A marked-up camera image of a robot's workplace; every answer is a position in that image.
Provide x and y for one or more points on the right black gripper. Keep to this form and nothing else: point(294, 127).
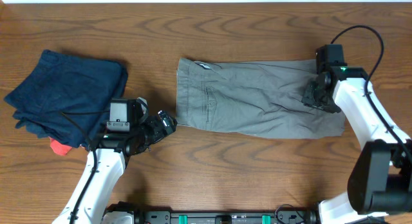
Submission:
point(308, 100)

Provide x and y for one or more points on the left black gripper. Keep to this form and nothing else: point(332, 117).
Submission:
point(158, 133)

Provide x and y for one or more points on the grey shorts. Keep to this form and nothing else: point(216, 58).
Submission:
point(260, 99)

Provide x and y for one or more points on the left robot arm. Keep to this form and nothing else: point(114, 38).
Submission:
point(130, 130)

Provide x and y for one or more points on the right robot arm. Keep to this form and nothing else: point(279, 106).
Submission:
point(380, 183)

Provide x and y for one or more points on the folded navy blue garment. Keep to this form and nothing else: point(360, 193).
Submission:
point(66, 96)

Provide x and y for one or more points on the red cloth under stack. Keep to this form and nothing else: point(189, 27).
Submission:
point(58, 148)

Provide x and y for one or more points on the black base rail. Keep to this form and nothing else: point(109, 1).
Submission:
point(212, 217)

